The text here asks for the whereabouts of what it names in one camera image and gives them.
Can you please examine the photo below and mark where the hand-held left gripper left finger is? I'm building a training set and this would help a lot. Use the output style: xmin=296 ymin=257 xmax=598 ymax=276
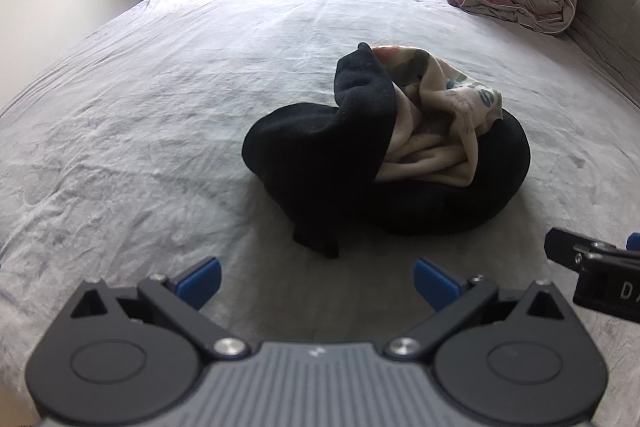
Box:
xmin=70 ymin=257 xmax=251 ymax=360

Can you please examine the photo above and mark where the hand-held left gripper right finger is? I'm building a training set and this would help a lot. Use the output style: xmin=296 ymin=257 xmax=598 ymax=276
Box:
xmin=384 ymin=258 xmax=571 ymax=363

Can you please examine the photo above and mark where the bed with grey sheet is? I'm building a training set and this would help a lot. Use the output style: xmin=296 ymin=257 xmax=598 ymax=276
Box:
xmin=0 ymin=0 xmax=640 ymax=427

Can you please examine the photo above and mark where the grey quilted headboard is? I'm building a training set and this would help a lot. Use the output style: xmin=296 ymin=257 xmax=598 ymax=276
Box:
xmin=550 ymin=0 xmax=640 ymax=100

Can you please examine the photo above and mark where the black and cream raglan shirt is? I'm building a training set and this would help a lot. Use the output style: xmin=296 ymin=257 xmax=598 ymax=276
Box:
xmin=241 ymin=43 xmax=531 ymax=259

